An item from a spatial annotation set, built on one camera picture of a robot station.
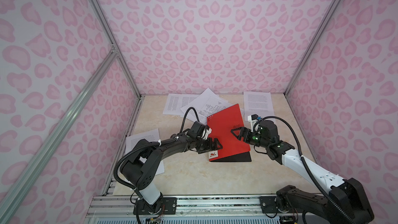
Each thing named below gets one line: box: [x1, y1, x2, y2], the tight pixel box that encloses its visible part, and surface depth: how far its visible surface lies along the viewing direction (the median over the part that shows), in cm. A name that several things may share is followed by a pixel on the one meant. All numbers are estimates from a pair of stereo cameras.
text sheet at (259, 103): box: [243, 91, 275, 121], surface depth 117 cm
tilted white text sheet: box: [179, 87, 235, 124], surface depth 117 cm
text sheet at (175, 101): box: [162, 93, 200, 116], surface depth 119 cm
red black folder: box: [206, 103, 252, 163], surface depth 87 cm
